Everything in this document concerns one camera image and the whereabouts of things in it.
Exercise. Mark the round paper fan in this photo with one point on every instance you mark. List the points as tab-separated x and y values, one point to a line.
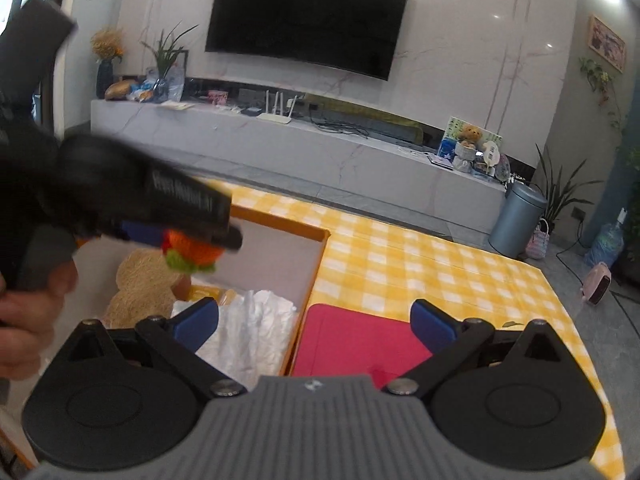
491	156

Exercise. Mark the pastel woven basket bag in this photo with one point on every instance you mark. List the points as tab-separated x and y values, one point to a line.
537	245

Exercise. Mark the teddy bear bouquet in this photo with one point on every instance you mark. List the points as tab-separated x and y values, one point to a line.
464	156

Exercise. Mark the framed wall picture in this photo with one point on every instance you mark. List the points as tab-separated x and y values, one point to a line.
606	43

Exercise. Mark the brown flower sponge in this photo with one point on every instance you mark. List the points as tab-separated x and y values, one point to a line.
147	286

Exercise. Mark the black wall television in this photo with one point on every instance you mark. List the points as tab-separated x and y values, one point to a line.
359	36

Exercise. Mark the person left hand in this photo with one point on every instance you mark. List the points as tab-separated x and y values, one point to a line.
28	320

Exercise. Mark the bushy green potted plant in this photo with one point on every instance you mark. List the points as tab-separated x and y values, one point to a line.
628	166

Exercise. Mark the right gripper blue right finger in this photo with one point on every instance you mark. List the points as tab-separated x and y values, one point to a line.
452	343

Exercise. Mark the orange white storage box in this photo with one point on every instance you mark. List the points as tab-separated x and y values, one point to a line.
210	279

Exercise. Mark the hanging ivy plant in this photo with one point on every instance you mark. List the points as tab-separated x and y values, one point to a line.
602	83

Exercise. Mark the grey blue trash can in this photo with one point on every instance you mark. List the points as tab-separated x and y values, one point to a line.
517	220

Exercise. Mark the red box lid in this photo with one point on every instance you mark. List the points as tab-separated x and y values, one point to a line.
340	342

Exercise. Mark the white tissue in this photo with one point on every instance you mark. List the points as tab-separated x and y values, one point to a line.
253	334

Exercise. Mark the yellow checkered tablecloth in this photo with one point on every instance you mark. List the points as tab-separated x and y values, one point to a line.
371	266

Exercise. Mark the white marble tv console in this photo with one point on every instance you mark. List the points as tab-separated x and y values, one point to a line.
365	167

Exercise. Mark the blue water jug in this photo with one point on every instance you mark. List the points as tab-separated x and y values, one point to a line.
609	243

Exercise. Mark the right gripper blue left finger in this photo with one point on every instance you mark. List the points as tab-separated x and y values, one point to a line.
177	340

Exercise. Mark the green plant in glass vase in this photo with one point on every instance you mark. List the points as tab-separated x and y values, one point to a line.
165	53

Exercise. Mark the yellow microfiber cloth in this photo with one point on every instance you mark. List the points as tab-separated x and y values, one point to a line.
215	294

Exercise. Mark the orange crochet fruit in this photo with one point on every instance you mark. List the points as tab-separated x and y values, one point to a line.
187	255

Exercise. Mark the green illustrated card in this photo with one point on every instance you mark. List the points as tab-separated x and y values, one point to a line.
460	130

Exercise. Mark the pink space heater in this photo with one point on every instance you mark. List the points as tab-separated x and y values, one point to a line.
596	283

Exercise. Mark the white wifi router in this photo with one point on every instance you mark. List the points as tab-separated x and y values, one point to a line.
276	109

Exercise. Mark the tall green floor plant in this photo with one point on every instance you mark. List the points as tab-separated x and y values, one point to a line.
558	189

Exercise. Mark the dried yellow flowers vase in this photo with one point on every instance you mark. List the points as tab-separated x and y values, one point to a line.
107	44

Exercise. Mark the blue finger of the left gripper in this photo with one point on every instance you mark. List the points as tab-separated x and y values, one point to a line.
228	237
140	233

